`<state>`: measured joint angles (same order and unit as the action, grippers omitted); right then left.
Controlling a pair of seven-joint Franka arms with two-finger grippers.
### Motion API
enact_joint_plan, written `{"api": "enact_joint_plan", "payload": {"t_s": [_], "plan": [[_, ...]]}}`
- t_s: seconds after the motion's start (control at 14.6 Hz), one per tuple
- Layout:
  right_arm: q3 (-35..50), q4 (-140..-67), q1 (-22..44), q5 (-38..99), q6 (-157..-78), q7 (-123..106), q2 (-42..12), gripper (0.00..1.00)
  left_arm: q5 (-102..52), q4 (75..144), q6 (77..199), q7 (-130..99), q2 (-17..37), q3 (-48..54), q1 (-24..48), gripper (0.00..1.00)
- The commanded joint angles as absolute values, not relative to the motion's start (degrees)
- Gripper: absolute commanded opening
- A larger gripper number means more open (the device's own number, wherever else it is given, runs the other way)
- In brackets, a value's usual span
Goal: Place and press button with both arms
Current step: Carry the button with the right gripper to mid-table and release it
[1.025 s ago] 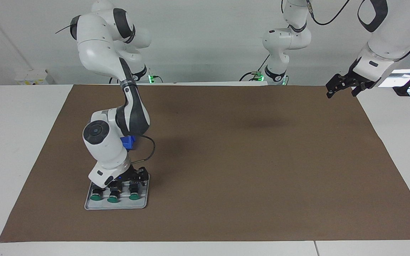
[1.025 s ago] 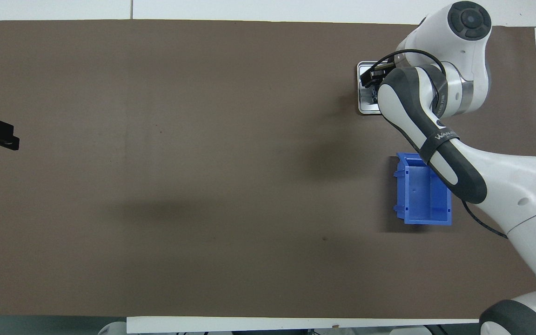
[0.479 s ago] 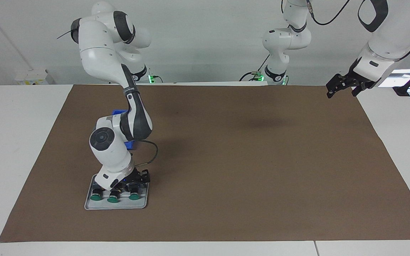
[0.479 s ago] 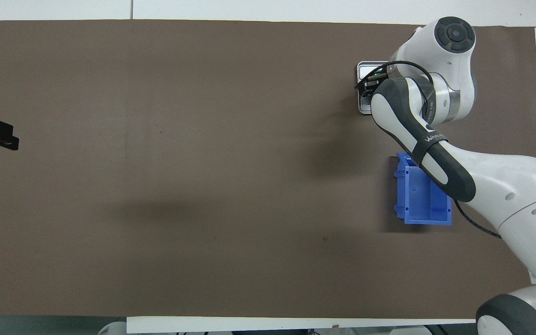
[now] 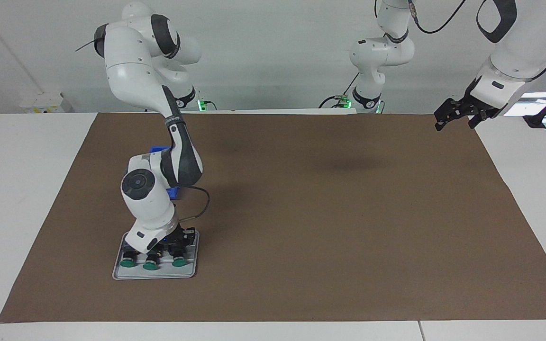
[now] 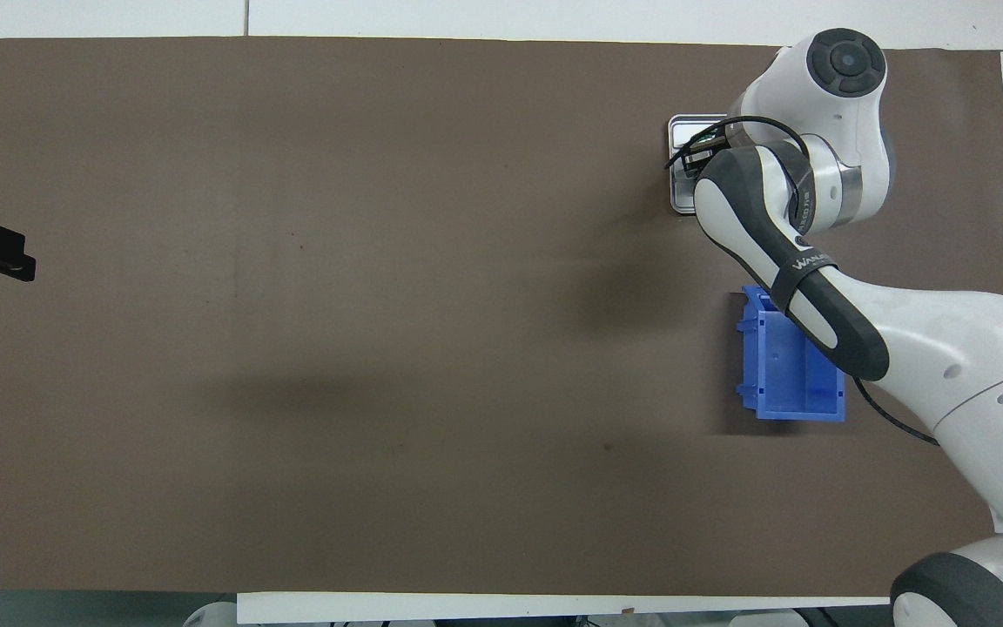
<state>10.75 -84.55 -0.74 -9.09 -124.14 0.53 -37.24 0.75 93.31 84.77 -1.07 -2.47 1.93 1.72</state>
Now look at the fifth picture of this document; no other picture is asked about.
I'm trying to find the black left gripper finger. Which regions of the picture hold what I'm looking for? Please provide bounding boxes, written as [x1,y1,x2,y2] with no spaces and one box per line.
[434,99,466,132]
[468,109,490,129]

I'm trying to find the silver metal tray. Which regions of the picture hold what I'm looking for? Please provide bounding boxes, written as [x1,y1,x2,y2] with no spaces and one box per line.
[112,230,200,280]

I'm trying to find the blue plastic bin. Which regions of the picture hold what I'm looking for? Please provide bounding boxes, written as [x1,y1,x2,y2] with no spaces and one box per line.
[148,146,180,200]

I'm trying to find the brown paper table mat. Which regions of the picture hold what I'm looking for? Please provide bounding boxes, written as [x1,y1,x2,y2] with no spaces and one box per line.
[0,112,546,323]

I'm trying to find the white box yellow labels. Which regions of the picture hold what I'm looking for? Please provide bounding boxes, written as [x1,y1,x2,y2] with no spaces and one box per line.
[19,92,75,114]

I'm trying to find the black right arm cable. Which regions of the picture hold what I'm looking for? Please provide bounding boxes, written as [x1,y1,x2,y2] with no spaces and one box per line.
[177,185,211,223]

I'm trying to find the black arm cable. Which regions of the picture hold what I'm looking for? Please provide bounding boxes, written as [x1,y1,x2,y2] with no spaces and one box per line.
[408,0,468,35]
[177,185,211,223]

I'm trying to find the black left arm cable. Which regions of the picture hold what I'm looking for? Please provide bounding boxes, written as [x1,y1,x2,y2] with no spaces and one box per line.
[408,0,468,35]

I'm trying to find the black base cable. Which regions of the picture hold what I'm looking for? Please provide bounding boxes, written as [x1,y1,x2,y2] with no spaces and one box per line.
[318,71,360,109]

